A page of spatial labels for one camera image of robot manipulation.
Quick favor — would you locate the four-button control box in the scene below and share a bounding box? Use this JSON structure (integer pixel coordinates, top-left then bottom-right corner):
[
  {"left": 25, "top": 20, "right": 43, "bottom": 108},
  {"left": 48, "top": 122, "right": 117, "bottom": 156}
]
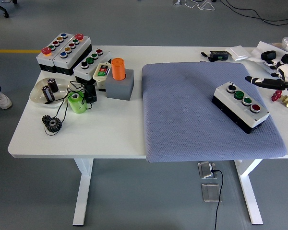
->
[
  {"left": 211, "top": 81, "right": 271, "bottom": 135},
  {"left": 73, "top": 47, "right": 112, "bottom": 86}
]

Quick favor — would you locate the five-button box with mushroom button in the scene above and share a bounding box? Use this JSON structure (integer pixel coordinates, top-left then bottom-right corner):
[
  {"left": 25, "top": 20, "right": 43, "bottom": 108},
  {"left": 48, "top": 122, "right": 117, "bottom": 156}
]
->
[
  {"left": 36, "top": 32, "right": 74, "bottom": 74},
  {"left": 52, "top": 33, "right": 93, "bottom": 76}
]

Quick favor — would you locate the black module with green terminal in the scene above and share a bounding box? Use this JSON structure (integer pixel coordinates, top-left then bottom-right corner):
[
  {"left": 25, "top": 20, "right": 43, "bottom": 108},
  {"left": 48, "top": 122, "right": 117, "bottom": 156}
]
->
[{"left": 210, "top": 50, "right": 229, "bottom": 60}]

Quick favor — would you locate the black screwdriver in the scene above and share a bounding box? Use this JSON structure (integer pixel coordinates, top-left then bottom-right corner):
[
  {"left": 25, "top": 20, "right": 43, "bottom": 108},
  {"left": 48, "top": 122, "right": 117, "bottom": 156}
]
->
[{"left": 201, "top": 51, "right": 216, "bottom": 62}]

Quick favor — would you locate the grey-blue textured mat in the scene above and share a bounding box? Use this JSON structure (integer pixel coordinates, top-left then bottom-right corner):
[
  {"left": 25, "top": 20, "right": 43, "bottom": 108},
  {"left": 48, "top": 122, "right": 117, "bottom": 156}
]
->
[{"left": 141, "top": 61, "right": 288, "bottom": 163}]

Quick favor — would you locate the open metal floor socket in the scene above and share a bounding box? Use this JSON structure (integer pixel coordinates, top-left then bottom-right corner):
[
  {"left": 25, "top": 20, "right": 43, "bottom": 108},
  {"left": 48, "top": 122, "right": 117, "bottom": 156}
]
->
[{"left": 198, "top": 161, "right": 218, "bottom": 179}]

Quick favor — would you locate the closed metal floor plate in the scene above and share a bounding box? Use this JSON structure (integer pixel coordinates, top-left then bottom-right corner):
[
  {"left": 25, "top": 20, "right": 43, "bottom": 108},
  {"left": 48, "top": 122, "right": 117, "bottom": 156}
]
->
[{"left": 201, "top": 183, "right": 223, "bottom": 203}]

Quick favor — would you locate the grey block holder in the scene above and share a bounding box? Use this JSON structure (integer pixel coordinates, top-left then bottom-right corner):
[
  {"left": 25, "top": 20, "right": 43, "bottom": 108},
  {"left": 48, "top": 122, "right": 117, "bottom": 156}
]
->
[{"left": 105, "top": 69, "right": 134, "bottom": 101}]

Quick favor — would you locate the orange cylinder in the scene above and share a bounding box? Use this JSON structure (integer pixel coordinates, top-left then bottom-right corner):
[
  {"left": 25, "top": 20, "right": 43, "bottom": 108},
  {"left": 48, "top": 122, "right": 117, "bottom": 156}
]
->
[{"left": 110, "top": 57, "right": 127, "bottom": 81}]

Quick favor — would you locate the white table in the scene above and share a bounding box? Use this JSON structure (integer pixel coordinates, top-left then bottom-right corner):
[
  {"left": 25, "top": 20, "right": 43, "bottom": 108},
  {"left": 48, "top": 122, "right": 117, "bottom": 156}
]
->
[{"left": 7, "top": 45, "right": 288, "bottom": 226}]

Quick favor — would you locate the small black box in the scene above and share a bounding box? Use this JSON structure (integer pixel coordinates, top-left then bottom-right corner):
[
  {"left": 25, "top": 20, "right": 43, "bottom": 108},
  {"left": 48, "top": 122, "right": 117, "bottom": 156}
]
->
[{"left": 84, "top": 83, "right": 98, "bottom": 104}]

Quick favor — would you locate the green plastic cylinder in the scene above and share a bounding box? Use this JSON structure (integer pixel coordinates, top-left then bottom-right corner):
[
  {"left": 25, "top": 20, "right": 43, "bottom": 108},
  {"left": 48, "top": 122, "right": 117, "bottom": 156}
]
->
[{"left": 67, "top": 92, "right": 88, "bottom": 115}]

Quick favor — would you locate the dark cylindrical capacitor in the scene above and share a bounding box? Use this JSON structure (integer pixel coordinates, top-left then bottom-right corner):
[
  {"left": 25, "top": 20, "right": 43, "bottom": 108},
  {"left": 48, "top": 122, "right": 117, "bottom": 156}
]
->
[
  {"left": 47, "top": 78, "right": 60, "bottom": 93},
  {"left": 41, "top": 85, "right": 55, "bottom": 102}
]

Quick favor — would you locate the large dark metal gear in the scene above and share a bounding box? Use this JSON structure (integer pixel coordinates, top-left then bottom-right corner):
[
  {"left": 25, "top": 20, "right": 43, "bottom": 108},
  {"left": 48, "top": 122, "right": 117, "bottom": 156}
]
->
[{"left": 45, "top": 117, "right": 63, "bottom": 134}]

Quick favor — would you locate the shallow clear dish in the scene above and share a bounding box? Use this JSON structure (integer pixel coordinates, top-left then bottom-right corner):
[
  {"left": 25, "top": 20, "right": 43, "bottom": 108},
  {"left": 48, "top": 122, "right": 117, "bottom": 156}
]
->
[{"left": 29, "top": 77, "right": 72, "bottom": 108}]

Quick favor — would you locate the person's white shoe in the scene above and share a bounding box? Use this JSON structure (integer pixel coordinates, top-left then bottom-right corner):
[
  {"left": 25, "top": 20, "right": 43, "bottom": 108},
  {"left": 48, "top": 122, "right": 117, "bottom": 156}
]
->
[{"left": 0, "top": 92, "right": 12, "bottom": 110}]

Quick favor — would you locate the black office chair base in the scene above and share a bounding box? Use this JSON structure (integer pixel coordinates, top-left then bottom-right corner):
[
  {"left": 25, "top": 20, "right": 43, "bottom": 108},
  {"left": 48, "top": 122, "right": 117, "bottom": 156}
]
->
[{"left": 0, "top": 0, "right": 10, "bottom": 19}]

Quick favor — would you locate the white wall switch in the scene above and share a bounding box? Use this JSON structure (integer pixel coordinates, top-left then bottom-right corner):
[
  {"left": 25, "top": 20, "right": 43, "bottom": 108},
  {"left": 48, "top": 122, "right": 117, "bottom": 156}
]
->
[{"left": 225, "top": 45, "right": 252, "bottom": 61}]

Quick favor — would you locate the black floor cable bundle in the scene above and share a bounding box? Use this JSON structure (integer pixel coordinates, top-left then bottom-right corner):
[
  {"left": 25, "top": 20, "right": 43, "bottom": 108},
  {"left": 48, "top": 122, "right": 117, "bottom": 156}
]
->
[{"left": 220, "top": 0, "right": 288, "bottom": 26}]

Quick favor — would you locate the white floor cable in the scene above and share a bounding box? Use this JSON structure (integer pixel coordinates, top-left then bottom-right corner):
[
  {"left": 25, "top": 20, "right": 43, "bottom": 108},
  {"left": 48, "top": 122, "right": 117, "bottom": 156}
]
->
[{"left": 184, "top": 0, "right": 216, "bottom": 12}]

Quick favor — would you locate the black floor power cable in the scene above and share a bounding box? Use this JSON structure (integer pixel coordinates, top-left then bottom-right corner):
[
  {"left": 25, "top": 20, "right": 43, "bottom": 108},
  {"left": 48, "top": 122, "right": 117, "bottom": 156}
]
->
[{"left": 212, "top": 169, "right": 224, "bottom": 230}]

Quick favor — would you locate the cream red-green switch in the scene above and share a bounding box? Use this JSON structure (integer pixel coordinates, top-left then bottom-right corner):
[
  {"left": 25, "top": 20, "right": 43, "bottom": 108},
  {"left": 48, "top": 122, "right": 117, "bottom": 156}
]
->
[{"left": 93, "top": 62, "right": 111, "bottom": 92}]

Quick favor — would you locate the thin black wire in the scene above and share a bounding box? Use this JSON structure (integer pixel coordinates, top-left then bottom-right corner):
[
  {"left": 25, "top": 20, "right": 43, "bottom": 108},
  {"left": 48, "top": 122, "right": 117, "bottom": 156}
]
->
[{"left": 43, "top": 80, "right": 94, "bottom": 137}]

